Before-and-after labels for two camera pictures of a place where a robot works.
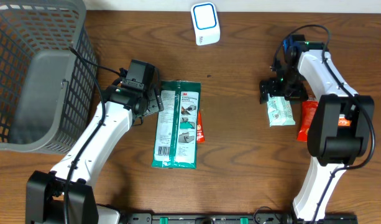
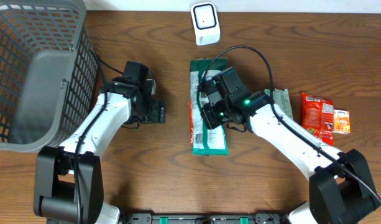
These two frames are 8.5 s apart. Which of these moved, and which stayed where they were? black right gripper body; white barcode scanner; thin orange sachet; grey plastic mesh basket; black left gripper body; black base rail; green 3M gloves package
Moved: black right gripper body; thin orange sachet; green 3M gloves package
Stayed: black base rail; black left gripper body; white barcode scanner; grey plastic mesh basket
